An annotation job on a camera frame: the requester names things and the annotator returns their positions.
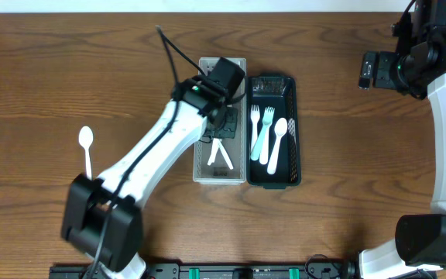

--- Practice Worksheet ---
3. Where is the dark green plastic basket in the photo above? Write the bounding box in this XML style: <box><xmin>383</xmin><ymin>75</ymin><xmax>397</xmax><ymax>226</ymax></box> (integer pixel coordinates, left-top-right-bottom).
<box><xmin>246</xmin><ymin>73</ymin><xmax>301</xmax><ymax>189</ymax></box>

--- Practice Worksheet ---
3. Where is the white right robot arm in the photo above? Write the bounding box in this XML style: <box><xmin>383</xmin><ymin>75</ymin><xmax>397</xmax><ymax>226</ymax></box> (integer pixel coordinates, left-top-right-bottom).
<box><xmin>358</xmin><ymin>32</ymin><xmax>446</xmax><ymax>278</ymax></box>

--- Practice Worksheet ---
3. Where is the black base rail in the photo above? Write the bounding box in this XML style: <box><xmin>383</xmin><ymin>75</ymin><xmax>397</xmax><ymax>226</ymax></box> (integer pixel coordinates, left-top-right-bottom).
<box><xmin>48</xmin><ymin>255</ymin><xmax>360</xmax><ymax>279</ymax></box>

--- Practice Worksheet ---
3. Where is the clear plastic basket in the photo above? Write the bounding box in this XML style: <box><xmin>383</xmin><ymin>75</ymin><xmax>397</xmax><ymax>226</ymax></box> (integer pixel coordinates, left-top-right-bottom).
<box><xmin>192</xmin><ymin>57</ymin><xmax>248</xmax><ymax>185</ymax></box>

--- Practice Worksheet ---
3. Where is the white plastic spoon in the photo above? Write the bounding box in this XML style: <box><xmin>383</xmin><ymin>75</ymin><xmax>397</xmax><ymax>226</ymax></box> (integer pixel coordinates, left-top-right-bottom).
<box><xmin>78</xmin><ymin>126</ymin><xmax>94</xmax><ymax>180</ymax></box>
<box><xmin>266</xmin><ymin>118</ymin><xmax>287</xmax><ymax>174</ymax></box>
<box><xmin>208</xmin><ymin>138</ymin><xmax>220</xmax><ymax>166</ymax></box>
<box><xmin>218</xmin><ymin>139</ymin><xmax>234</xmax><ymax>170</ymax></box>

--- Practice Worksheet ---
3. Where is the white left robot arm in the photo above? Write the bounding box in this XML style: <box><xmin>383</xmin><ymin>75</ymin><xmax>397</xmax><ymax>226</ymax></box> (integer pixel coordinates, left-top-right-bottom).
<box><xmin>61</xmin><ymin>72</ymin><xmax>244</xmax><ymax>278</ymax></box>

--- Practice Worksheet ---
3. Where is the white plastic fork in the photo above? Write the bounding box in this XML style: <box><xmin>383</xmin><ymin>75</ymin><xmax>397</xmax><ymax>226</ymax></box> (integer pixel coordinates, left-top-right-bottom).
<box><xmin>250</xmin><ymin>105</ymin><xmax>261</xmax><ymax>150</ymax></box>
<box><xmin>250</xmin><ymin>117</ymin><xmax>263</xmax><ymax>160</ymax></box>
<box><xmin>259</xmin><ymin>106</ymin><xmax>275</xmax><ymax>165</ymax></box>

